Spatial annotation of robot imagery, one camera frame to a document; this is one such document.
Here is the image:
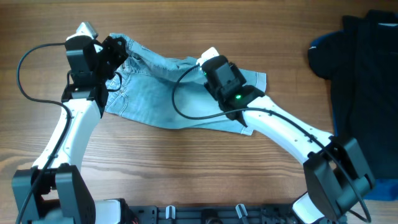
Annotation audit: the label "light blue denim shorts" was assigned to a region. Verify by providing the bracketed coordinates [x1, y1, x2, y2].
[105, 33, 253, 136]

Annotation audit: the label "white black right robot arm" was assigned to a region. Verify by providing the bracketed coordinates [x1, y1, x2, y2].
[197, 54, 375, 223]

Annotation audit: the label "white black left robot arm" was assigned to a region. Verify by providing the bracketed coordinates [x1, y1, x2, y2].
[12, 34, 134, 223]

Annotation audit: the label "dark navy shirt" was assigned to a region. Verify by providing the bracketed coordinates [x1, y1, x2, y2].
[307, 9, 398, 180]

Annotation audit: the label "blue cloth under pile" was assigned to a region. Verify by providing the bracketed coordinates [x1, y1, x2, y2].
[308, 30, 398, 202]

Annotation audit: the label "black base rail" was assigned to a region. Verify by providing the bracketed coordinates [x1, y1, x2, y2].
[129, 204, 303, 224]

